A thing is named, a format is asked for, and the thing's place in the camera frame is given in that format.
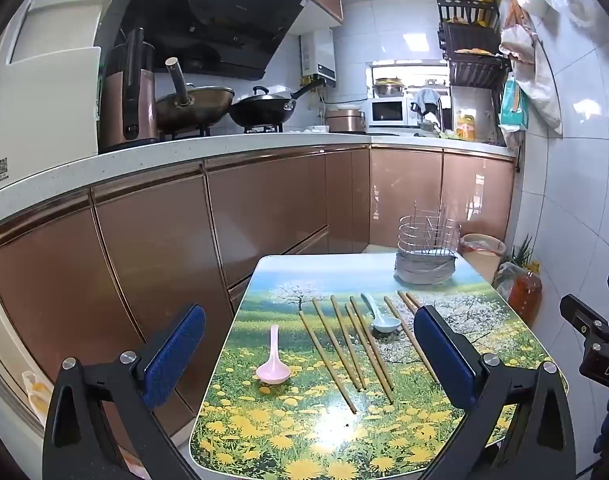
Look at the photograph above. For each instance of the gas stove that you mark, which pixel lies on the gas stove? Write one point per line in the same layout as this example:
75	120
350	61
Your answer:
219	130

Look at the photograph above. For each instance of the black range hood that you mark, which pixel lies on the black range hood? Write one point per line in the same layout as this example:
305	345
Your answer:
209	15

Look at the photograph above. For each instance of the brown kitchen base cabinets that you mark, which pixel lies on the brown kitchen base cabinets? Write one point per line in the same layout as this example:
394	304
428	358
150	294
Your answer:
264	210

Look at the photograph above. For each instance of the white water heater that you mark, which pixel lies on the white water heater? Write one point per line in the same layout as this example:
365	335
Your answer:
320	55

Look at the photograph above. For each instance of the teal paper bag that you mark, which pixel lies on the teal paper bag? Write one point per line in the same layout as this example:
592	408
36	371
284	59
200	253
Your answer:
513	105

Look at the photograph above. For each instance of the brown rice cooker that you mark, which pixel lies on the brown rice cooker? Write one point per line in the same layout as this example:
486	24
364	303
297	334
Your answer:
345	121

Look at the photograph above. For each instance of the brown soy milk maker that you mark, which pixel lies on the brown soy milk maker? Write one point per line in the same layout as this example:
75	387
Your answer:
129	100

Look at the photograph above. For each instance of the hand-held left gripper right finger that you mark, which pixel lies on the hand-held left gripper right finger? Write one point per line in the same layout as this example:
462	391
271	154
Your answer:
444	355

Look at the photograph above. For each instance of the white microwave oven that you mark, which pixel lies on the white microwave oven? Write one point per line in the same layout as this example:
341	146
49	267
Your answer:
387	111

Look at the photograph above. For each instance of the black dish rack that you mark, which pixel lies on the black dish rack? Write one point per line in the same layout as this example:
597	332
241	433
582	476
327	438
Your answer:
472	42

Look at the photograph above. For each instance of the grey blue cloth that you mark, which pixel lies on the grey blue cloth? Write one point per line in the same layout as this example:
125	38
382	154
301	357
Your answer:
425	100

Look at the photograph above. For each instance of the steel pot with lid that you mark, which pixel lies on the steel pot with lid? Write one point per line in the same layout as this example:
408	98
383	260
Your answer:
389	87

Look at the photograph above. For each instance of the yellow detergent bottle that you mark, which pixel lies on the yellow detergent bottle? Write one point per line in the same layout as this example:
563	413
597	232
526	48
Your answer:
465	127

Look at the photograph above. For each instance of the pink plastic spoon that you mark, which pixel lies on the pink plastic spoon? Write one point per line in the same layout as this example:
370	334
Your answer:
273	371

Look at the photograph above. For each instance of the clear plastic bag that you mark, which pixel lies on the clear plastic bag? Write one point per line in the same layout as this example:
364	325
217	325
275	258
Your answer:
506	280

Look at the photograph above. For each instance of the pale blue ceramic spoon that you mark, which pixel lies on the pale blue ceramic spoon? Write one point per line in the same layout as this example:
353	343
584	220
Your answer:
387	325

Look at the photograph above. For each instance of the amber cooking oil bottle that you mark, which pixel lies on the amber cooking oil bottle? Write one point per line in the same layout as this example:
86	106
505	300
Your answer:
525	295

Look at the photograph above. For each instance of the bunch of bamboo chopsticks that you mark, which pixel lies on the bunch of bamboo chopsticks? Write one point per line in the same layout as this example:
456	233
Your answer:
327	362

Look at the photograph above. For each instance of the white hanging plastic bags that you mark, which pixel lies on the white hanging plastic bags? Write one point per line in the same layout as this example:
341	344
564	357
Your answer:
531	80

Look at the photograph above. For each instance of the white yellow plastic item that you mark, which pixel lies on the white yellow plastic item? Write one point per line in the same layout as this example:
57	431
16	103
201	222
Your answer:
37	392

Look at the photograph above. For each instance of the white kitchen countertop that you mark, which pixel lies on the white kitchen countertop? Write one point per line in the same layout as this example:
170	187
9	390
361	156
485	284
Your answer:
184	152

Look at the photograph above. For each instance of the beige trash bin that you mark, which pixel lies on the beige trash bin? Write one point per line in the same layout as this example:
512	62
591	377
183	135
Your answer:
482	260

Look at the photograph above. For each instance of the large white appliance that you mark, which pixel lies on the large white appliance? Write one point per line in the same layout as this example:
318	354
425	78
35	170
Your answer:
39	100

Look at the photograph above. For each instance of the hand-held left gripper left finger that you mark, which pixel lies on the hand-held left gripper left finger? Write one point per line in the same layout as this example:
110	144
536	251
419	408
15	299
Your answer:
177	355

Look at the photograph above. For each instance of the black wok with lid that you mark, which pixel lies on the black wok with lid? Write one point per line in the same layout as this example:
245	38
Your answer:
262	112

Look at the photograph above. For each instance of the green onions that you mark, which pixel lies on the green onions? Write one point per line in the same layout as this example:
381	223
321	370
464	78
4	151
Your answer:
523	252

